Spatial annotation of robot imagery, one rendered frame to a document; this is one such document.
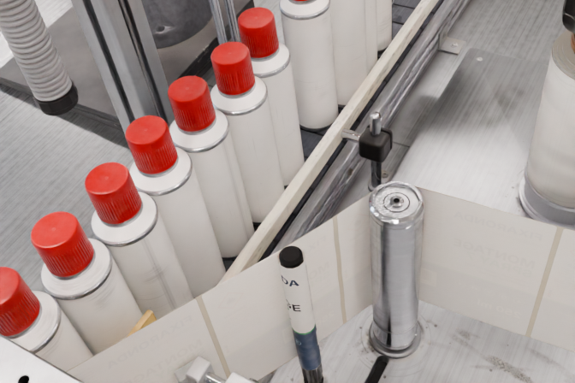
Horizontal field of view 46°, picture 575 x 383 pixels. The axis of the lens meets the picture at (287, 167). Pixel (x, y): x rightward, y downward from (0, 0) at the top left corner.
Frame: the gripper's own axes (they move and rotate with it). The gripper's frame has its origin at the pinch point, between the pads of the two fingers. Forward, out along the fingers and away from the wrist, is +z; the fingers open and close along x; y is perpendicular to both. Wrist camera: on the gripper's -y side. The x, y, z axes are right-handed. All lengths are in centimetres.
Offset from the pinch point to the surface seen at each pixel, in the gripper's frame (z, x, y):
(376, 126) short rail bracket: 11.3, -20.0, 9.3
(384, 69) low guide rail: 7.8, -8.6, 4.9
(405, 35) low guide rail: 4.2, -3.3, 4.8
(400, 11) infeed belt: 2.7, 6.3, 0.3
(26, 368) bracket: 14, -66, 11
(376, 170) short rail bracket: 17.2, -16.6, 9.2
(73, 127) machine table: 23.6, -20.4, -32.7
